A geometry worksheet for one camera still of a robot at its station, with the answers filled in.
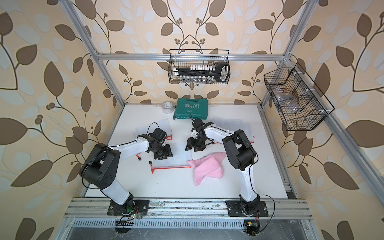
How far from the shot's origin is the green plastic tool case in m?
1.11

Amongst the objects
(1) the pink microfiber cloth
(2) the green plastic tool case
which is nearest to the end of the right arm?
(1) the pink microfiber cloth

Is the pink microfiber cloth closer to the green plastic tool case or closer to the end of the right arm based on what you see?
the end of the right arm

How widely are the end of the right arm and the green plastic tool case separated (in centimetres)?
26

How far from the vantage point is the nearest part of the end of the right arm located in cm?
75
